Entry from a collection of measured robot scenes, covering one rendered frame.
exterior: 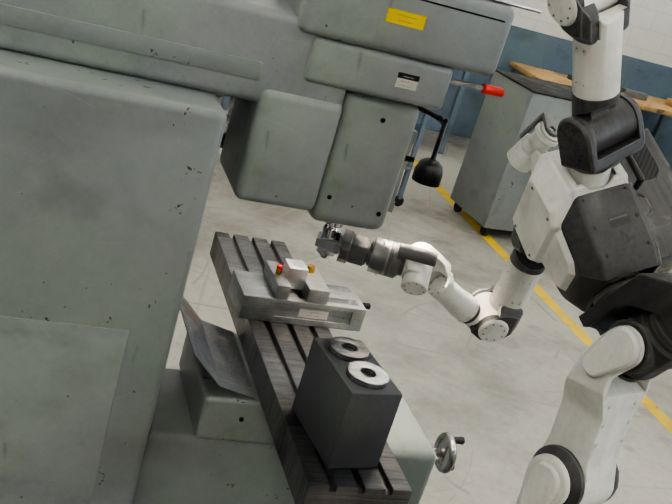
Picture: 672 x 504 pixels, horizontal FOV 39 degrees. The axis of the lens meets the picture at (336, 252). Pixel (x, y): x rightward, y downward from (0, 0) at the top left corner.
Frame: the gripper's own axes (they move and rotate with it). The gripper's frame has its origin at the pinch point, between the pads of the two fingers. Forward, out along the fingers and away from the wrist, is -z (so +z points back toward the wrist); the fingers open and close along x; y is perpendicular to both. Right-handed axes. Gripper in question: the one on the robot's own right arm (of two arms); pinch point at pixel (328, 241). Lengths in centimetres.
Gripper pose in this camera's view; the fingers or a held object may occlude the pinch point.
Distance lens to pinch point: 230.4
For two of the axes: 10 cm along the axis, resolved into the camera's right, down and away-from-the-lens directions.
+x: -1.1, 3.4, -9.3
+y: -2.6, 9.0, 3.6
